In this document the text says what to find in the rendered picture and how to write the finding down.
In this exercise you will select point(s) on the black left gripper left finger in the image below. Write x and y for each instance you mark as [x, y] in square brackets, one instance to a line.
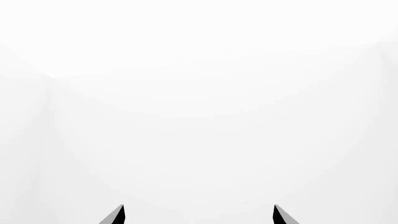
[115, 217]

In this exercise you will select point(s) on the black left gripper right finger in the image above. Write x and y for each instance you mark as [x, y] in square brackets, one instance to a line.
[282, 217]

